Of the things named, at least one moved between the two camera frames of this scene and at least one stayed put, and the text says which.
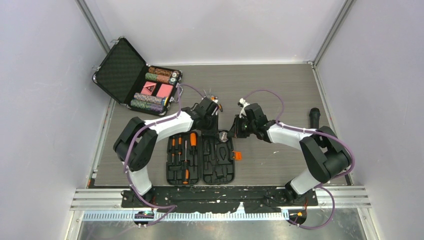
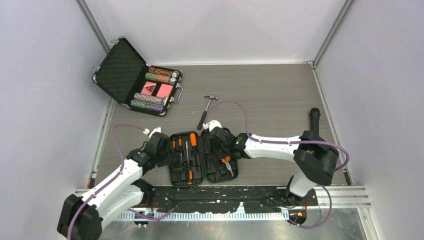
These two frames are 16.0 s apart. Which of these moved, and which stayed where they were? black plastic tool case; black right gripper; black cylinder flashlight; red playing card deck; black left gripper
Moved: black right gripper; black left gripper
Stayed: black plastic tool case; black cylinder flashlight; red playing card deck
